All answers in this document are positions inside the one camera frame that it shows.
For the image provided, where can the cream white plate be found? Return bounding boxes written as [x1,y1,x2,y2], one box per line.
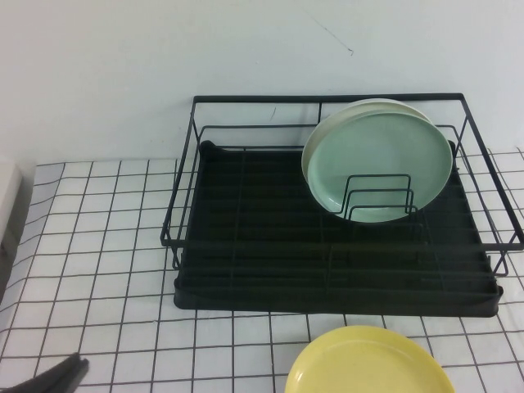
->
[300,97,435,186]

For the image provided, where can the black wire dish rack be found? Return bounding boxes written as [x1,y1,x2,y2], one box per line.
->
[171,138,504,319]
[158,92,524,276]

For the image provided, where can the white box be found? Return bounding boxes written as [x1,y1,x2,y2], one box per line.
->
[0,157,38,251]

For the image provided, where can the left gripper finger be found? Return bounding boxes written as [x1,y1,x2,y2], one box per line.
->
[22,352,82,393]
[59,358,89,393]

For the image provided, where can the green plate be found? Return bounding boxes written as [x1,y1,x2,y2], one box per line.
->
[305,109,454,224]

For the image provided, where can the white black grid tablecloth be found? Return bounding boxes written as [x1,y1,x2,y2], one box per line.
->
[0,149,524,393]

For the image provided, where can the yellow plate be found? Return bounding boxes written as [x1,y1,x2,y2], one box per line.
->
[285,325,456,393]

